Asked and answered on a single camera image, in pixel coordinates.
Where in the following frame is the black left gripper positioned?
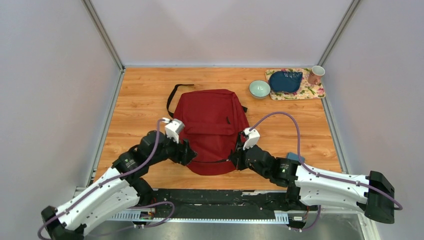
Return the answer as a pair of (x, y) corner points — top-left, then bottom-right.
(148, 131), (199, 166)

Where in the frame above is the red student backpack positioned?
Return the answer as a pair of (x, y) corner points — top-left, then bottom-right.
(168, 89), (249, 176)

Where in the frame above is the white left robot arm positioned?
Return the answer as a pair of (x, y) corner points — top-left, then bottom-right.
(37, 130), (197, 240)

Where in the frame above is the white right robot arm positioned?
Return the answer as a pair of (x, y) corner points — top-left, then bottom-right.
(229, 145), (395, 224)

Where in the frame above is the teal blue wallet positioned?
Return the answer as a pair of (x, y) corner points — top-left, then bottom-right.
(286, 152), (305, 163)

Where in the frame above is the pale blue ceramic bowl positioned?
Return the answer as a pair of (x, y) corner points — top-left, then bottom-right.
(248, 80), (271, 99)

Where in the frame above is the dark blue pencil pouch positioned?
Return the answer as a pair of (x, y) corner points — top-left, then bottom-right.
(268, 71), (303, 93)

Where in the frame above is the pink mug white inside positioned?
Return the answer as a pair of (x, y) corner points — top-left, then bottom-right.
(307, 65), (326, 85)

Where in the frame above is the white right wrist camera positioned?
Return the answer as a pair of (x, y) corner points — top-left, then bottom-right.
(242, 128), (261, 150)

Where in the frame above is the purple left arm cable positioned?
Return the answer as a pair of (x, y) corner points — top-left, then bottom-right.
(37, 118), (176, 240)

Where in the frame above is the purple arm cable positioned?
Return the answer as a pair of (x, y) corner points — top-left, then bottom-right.
(37, 118), (176, 240)
(248, 111), (404, 232)

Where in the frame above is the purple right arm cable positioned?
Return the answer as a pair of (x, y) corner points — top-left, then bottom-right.
(248, 111), (404, 232)

